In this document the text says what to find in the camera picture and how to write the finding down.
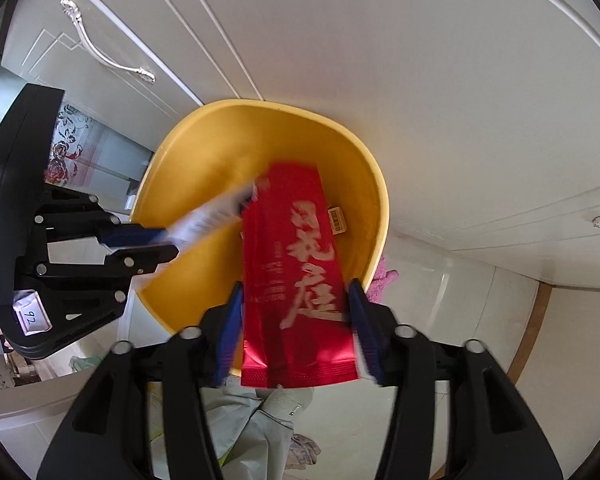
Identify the yellow trash bin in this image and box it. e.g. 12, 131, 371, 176
130, 97, 390, 378

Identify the white shoe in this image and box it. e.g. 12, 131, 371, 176
260, 387, 314, 427

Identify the white ointment tube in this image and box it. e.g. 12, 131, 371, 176
161, 180, 254, 252

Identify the red foil tea packet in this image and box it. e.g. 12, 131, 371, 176
242, 162, 358, 389

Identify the small orange white box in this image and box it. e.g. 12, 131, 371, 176
327, 206, 347, 235

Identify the grey trouser leg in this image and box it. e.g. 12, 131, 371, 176
149, 381, 297, 480

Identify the pink rag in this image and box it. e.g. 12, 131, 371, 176
366, 256, 399, 304

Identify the left cabinet door handle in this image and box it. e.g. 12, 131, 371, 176
59, 0, 157, 84

